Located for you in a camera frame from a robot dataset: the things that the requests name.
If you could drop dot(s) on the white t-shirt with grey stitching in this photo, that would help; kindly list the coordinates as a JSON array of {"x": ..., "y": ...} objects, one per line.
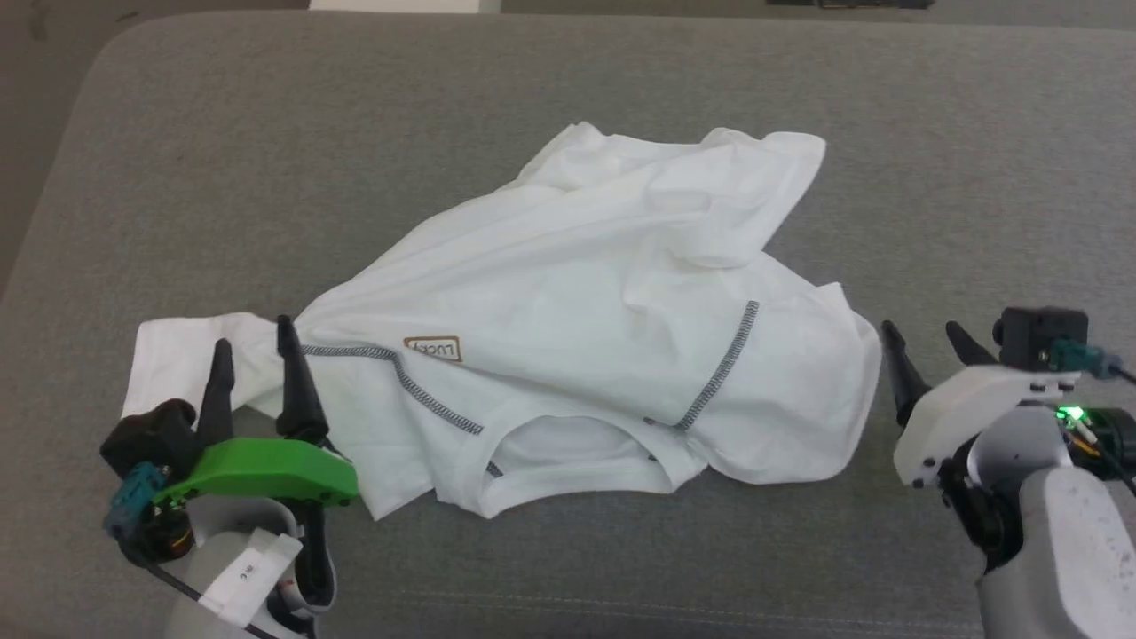
[{"x": 577, "y": 293}]

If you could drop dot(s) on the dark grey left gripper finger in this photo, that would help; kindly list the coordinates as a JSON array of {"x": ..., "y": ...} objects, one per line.
[
  {"x": 218, "y": 399},
  {"x": 300, "y": 399}
]

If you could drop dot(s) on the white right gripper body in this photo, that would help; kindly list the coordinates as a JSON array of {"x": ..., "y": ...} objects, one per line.
[{"x": 967, "y": 408}]

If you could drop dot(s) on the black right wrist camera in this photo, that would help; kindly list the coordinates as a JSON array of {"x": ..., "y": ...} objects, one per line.
[{"x": 1038, "y": 333}]

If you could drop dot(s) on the grey fabric sofa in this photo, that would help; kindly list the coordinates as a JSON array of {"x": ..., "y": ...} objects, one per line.
[{"x": 222, "y": 177}]

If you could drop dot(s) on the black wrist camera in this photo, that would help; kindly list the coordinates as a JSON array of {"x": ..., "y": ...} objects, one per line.
[
  {"x": 1038, "y": 333},
  {"x": 146, "y": 435}
]

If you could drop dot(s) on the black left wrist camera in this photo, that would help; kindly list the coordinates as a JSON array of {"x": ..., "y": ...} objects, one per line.
[{"x": 146, "y": 435}]

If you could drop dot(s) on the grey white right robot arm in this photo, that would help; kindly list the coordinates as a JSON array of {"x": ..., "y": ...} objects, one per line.
[{"x": 1065, "y": 550}]

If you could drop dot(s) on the white paper label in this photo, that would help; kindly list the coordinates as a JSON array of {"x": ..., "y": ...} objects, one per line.
[{"x": 248, "y": 577}]

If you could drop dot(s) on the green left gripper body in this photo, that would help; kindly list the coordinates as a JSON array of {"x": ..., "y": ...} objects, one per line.
[{"x": 266, "y": 469}]

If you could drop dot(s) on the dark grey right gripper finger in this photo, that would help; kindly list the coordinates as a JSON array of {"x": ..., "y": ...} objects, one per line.
[
  {"x": 972, "y": 351},
  {"x": 905, "y": 382}
]

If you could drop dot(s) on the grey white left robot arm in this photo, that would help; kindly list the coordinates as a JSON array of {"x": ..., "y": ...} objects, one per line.
[{"x": 231, "y": 519}]

